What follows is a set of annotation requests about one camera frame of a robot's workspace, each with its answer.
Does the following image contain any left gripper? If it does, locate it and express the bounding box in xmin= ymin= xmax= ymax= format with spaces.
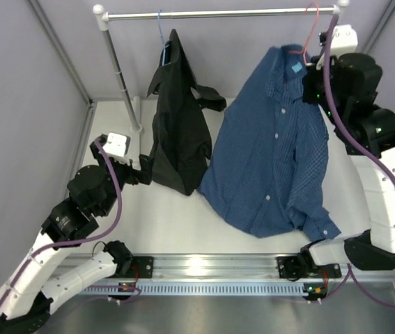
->
xmin=92 ymin=143 xmax=154 ymax=216

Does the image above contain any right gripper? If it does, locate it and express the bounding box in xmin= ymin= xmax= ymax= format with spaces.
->
xmin=300 ymin=55 xmax=346 ymax=127

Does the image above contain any pink hanger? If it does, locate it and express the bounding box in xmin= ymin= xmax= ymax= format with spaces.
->
xmin=287 ymin=1 xmax=320 ymax=67

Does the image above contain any blue plaid shirt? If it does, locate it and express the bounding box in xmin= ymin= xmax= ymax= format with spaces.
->
xmin=199 ymin=45 xmax=340 ymax=241

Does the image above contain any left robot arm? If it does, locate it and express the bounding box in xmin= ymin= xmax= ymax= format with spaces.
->
xmin=0 ymin=147 xmax=152 ymax=333

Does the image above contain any black pinstripe shirt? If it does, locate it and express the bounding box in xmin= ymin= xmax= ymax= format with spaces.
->
xmin=147 ymin=29 xmax=227 ymax=196

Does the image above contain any blue hanger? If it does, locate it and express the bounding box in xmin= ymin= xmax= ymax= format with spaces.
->
xmin=157 ymin=9 xmax=169 ymax=66

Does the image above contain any metal clothes rack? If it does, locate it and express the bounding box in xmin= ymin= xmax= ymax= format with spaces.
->
xmin=93 ymin=1 xmax=350 ymax=134

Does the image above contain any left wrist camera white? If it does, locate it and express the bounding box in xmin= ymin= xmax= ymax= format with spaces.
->
xmin=102 ymin=132 xmax=131 ymax=164

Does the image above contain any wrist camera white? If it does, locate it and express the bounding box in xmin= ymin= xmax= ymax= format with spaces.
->
xmin=316 ymin=24 xmax=358 ymax=70
xmin=102 ymin=132 xmax=131 ymax=164

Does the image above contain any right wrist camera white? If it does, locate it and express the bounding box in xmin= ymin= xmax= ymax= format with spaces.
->
xmin=316 ymin=24 xmax=358 ymax=70

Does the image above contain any white slotted cable duct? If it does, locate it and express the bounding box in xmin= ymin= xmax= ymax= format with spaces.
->
xmin=82 ymin=281 xmax=326 ymax=297

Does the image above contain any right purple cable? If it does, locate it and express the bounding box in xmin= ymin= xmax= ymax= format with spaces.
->
xmin=322 ymin=6 xmax=395 ymax=310

